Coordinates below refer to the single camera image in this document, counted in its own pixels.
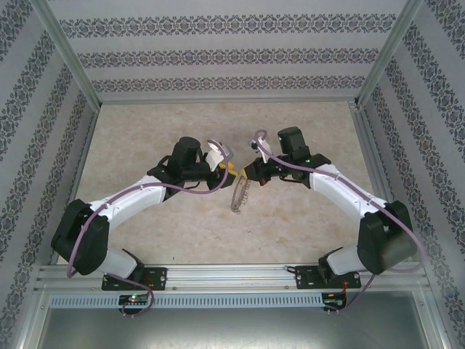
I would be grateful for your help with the grey metal sheet panel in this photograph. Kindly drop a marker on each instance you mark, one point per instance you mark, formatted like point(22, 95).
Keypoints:
point(232, 331)

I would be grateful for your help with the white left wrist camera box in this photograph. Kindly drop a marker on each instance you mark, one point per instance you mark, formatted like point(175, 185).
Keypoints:
point(216, 156)

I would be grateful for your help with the small circuit board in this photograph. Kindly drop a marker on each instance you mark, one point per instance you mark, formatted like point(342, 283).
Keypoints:
point(132, 300)
point(332, 301)

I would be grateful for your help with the aluminium frame post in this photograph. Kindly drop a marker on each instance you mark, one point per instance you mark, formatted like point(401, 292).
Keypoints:
point(73, 58)
point(386, 54)

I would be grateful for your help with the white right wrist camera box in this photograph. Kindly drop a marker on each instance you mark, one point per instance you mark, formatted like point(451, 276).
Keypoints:
point(264, 151)

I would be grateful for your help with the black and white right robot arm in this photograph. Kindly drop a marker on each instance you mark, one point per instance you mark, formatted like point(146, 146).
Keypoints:
point(385, 247)

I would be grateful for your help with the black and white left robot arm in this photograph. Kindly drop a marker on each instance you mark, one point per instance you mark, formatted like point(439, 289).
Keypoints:
point(80, 236)

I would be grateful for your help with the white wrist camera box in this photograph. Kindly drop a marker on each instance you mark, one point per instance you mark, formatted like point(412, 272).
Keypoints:
point(216, 156)
point(264, 151)

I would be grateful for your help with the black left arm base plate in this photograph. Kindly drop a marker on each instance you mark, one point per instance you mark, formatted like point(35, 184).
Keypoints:
point(158, 278)

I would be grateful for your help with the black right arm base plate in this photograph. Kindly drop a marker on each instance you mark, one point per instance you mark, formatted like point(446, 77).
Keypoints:
point(305, 278)

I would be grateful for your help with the metal band with key rings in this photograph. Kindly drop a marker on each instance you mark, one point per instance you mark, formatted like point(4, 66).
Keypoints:
point(236, 198)

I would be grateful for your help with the long aluminium mounting rail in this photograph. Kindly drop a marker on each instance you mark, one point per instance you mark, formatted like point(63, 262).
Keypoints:
point(232, 278)

